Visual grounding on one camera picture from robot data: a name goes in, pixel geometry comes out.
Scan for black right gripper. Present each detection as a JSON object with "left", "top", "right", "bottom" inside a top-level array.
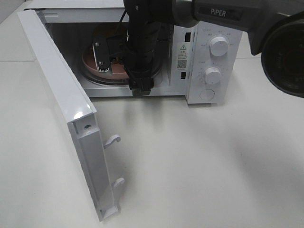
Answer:
[{"left": 92, "top": 0, "right": 161, "bottom": 97}]

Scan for pink round plate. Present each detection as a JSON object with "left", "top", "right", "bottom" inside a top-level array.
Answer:
[{"left": 82, "top": 47, "right": 128, "bottom": 80}]

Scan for white microwave door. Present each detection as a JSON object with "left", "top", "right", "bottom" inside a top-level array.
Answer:
[{"left": 18, "top": 10, "right": 124, "bottom": 220}]

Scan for round white door button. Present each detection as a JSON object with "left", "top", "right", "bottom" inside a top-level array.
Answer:
[{"left": 199, "top": 89, "right": 215, "bottom": 101}]

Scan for white timer knob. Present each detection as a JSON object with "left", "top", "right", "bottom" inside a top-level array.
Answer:
[{"left": 204, "top": 67, "right": 221, "bottom": 85}]

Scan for burger with lettuce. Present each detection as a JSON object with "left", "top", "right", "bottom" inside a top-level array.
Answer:
[{"left": 92, "top": 23, "right": 127, "bottom": 62}]

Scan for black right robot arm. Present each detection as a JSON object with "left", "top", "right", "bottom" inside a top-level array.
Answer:
[{"left": 93, "top": 0, "right": 304, "bottom": 97}]

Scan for glass microwave turntable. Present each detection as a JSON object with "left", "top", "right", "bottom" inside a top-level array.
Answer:
[{"left": 82, "top": 59, "right": 164, "bottom": 86}]

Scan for white warning label sticker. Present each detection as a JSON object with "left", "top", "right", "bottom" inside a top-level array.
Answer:
[{"left": 176, "top": 42, "right": 190, "bottom": 70}]

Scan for white microwave oven body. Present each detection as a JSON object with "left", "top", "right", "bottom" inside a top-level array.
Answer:
[{"left": 24, "top": 0, "right": 242, "bottom": 104}]

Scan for upper white power knob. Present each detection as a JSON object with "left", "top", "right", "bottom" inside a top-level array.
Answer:
[{"left": 209, "top": 36, "right": 229, "bottom": 57}]

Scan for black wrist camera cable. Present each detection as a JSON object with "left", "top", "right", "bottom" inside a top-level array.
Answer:
[{"left": 116, "top": 9, "right": 126, "bottom": 29}]

